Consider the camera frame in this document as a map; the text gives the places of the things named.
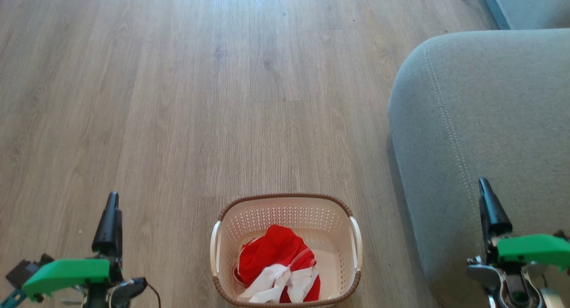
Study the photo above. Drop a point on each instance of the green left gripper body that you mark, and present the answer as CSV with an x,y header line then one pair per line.
x,y
67,272

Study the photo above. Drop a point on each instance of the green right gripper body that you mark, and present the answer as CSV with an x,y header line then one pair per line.
x,y
530,250

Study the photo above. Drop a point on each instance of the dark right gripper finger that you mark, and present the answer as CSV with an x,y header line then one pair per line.
x,y
492,214

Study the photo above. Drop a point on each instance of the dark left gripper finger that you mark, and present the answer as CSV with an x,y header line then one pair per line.
x,y
109,228

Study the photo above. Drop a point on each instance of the red and white garment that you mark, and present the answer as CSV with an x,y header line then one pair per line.
x,y
276,254

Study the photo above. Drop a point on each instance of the grey and yellow sofa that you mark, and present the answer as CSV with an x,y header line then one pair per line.
x,y
481,121

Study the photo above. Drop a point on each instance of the small red garment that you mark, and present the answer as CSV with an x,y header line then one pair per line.
x,y
237,277

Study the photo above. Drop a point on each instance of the beige plastic laundry basket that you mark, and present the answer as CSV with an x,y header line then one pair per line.
x,y
285,210

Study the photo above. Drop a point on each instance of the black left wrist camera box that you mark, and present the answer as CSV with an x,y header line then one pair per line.
x,y
22,270

